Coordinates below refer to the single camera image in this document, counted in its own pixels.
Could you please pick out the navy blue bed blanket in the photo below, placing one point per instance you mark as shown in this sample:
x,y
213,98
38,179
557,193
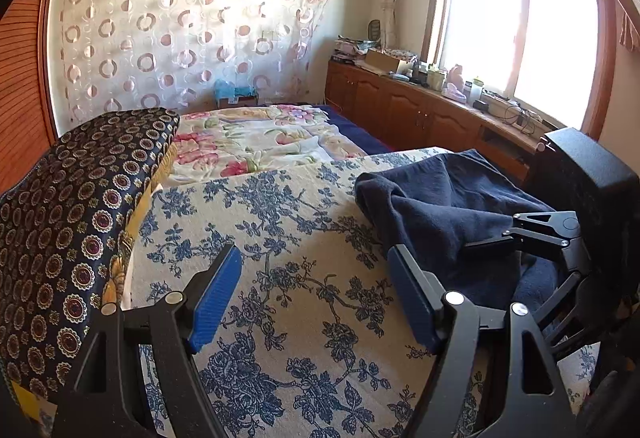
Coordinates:
x,y
368,143

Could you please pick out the dark circle-patterned pillow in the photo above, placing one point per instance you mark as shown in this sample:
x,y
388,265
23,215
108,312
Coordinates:
x,y
60,232

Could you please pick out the cardboard box on sideboard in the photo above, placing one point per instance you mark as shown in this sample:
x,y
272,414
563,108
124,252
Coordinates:
x,y
387,63

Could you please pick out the bright window with wooden frame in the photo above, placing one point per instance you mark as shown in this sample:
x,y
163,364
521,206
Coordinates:
x,y
525,28

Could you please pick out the navy blue printed t-shirt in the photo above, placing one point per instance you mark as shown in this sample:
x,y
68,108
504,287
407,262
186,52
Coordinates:
x,y
437,206

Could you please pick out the blue floral white towel blanket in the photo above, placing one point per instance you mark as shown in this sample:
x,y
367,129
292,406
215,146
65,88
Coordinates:
x,y
314,341

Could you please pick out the long wooden sideboard cabinet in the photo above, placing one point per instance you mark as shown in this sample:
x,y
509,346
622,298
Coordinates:
x,y
406,116

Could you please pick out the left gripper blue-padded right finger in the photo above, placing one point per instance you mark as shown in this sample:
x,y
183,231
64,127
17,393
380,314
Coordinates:
x,y
447,325

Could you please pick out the circle-patterned sheer curtain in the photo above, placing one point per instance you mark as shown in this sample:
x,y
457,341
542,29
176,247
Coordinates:
x,y
116,55

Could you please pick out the teal object at bed head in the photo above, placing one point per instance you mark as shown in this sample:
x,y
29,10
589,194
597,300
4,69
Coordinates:
x,y
227,95

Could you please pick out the wooden louvered wardrobe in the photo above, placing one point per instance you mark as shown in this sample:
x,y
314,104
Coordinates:
x,y
27,123

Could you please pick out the pink floral bed sheet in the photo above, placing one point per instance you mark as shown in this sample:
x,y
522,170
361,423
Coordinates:
x,y
237,141

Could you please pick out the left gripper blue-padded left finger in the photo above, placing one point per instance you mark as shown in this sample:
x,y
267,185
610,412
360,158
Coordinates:
x,y
181,325

